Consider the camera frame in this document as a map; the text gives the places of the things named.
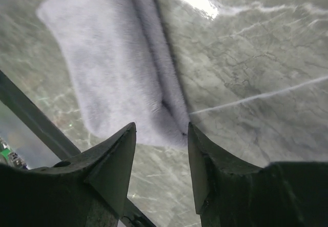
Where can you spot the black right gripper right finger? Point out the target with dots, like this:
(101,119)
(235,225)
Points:
(229,191)

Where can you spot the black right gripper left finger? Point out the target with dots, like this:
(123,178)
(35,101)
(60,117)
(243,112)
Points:
(89,189)

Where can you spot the grey towel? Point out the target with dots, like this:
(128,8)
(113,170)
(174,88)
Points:
(121,67)

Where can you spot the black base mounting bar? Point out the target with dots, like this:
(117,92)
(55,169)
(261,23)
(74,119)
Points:
(55,140)

